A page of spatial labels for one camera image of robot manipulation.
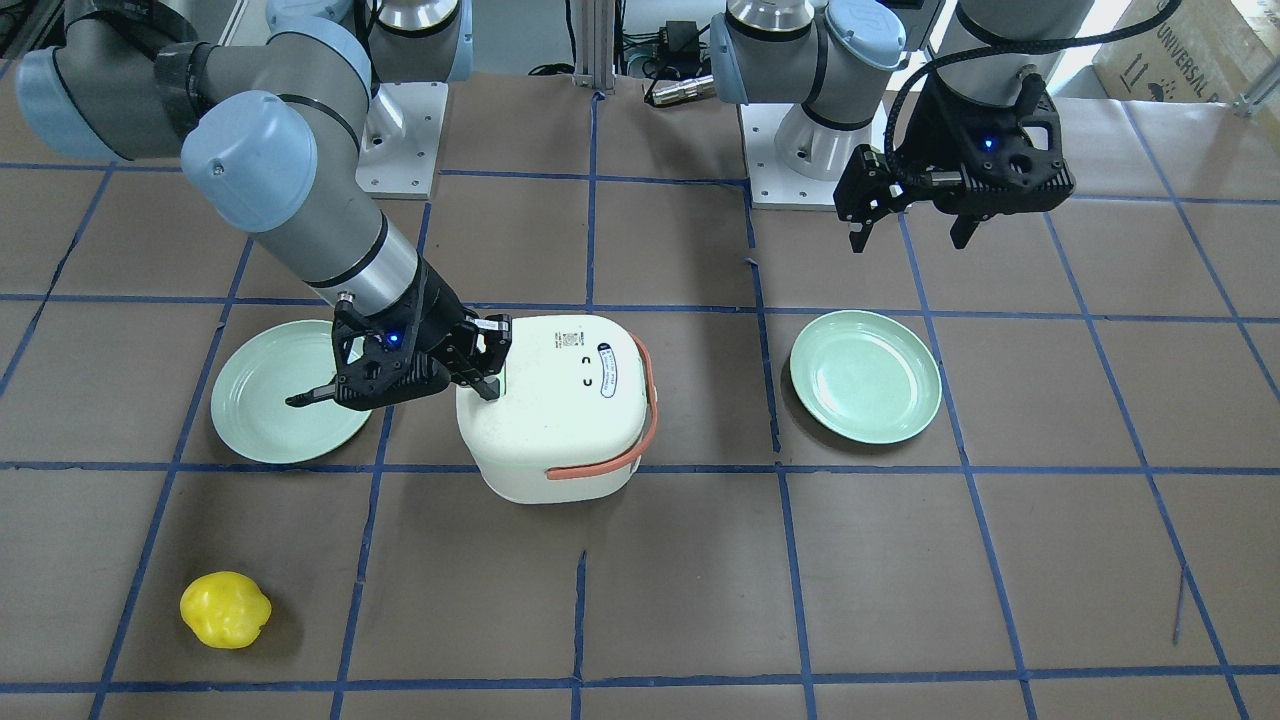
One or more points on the aluminium frame post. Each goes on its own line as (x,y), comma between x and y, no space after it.
(596,31)

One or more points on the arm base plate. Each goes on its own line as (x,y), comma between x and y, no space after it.
(793,162)
(402,139)

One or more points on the yellow toy pepper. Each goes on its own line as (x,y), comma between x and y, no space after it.
(225,610)

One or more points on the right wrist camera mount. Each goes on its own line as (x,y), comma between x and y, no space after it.
(363,351)

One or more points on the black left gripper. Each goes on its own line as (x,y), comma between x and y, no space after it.
(938,133)

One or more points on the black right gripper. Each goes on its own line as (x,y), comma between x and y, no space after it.
(441,322)

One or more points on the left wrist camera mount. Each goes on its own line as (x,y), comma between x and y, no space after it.
(1009,159)

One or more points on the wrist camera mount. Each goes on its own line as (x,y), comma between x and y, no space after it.
(1009,159)
(363,351)

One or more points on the cardboard box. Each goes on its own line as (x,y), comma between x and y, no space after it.
(1207,51)

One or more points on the green plate robot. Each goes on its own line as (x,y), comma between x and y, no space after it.
(866,377)
(247,404)

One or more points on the black power adapter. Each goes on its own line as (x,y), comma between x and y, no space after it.
(679,40)

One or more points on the white rice cooker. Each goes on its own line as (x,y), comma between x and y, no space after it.
(576,410)

